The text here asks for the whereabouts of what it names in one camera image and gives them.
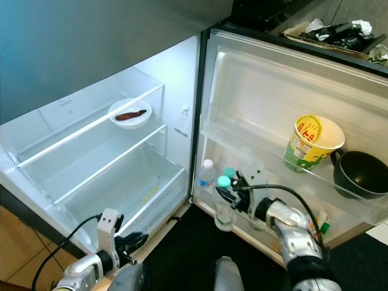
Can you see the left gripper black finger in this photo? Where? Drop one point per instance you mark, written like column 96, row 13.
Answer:
column 133, row 250
column 138, row 238

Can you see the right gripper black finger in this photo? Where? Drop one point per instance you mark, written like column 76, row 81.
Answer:
column 236, row 183
column 225, row 195

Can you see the teal-capped water bottle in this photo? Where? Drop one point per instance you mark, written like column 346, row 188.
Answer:
column 224, row 182

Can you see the grey fridge compartment door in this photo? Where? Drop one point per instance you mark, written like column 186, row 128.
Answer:
column 279, row 85

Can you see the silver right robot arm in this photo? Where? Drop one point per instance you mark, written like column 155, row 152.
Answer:
column 294, row 230

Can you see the grey fridge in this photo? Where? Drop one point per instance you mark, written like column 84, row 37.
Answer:
column 127, row 170

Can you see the glass fridge shelf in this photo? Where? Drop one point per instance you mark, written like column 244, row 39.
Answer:
column 115, row 160
column 91, row 124

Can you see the white fridge label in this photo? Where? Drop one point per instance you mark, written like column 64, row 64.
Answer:
column 185, row 118

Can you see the white-capped water bottle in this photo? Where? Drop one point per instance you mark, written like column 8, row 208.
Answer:
column 206, row 176

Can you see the grey robot left leg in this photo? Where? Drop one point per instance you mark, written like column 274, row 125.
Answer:
column 127, row 279

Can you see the grey robot leg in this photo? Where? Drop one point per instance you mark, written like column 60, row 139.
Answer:
column 127, row 279
column 230, row 276

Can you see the clear crisper drawer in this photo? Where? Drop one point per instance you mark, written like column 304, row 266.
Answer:
column 133, row 194

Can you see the yellow packet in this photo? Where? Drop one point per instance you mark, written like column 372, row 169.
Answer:
column 280, row 248

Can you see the small green yellow carton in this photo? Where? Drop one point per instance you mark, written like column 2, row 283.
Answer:
column 321, row 223

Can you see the grey robot right leg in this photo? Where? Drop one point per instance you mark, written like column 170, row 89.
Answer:
column 230, row 276

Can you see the yellow green instant noodle cup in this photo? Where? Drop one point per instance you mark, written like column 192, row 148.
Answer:
column 315, row 142

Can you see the brown food piece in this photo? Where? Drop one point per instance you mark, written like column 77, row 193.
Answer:
column 130, row 115

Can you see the white plate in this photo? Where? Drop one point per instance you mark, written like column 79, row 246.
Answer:
column 127, row 104

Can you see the crumpled white paper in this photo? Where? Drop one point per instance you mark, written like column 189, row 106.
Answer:
column 314, row 25

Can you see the black plastic bag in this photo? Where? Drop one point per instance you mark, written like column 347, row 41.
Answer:
column 339, row 36

